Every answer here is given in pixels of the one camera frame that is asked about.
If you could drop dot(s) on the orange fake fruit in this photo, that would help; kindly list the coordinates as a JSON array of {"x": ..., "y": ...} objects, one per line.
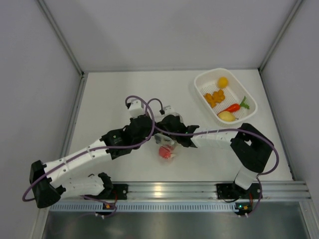
[{"x": 214, "y": 98}]

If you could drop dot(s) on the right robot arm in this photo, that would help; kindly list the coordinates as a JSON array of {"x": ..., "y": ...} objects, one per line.
[{"x": 250, "y": 146}]

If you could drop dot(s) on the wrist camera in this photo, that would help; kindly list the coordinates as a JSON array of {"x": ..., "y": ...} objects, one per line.
[
  {"x": 167, "y": 110},
  {"x": 135, "y": 108}
]

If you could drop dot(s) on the white slotted cable duct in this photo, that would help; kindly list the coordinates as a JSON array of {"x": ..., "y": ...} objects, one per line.
[{"x": 86, "y": 206}]

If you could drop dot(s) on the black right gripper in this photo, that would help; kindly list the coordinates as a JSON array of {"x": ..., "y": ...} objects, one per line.
[{"x": 160, "y": 125}]

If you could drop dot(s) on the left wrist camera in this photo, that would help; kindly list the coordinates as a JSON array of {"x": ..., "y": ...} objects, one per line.
[{"x": 135, "y": 108}]

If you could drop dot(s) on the yellow fake lemon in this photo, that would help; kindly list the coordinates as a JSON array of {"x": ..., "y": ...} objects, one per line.
[{"x": 222, "y": 82}]

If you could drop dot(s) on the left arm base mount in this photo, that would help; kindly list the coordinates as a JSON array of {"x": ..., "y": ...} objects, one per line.
[{"x": 119, "y": 192}]

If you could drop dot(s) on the yellow fake pear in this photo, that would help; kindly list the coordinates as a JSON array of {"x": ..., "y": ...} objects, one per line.
[{"x": 227, "y": 116}]

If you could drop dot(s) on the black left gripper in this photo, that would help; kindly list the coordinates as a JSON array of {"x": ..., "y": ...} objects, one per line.
[{"x": 148, "y": 134}]

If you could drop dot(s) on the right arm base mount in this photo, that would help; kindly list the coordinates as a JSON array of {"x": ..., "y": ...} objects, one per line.
[{"x": 231, "y": 191}]

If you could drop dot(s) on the white perforated plastic basket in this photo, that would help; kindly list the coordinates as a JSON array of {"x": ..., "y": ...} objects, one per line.
[{"x": 225, "y": 98}]

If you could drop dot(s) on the fake carrot with green leaves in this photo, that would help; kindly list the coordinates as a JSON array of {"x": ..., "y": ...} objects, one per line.
[{"x": 236, "y": 107}]

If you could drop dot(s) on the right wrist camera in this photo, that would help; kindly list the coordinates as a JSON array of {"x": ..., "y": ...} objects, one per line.
[{"x": 167, "y": 110}]

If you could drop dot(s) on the clear zip top bag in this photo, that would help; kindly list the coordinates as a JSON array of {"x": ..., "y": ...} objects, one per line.
[{"x": 166, "y": 143}]

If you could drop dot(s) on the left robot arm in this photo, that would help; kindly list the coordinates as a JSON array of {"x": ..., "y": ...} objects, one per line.
[{"x": 52, "y": 181}]

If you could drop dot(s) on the aluminium mounting rail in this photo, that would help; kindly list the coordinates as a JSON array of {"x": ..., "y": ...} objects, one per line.
[{"x": 207, "y": 191}]

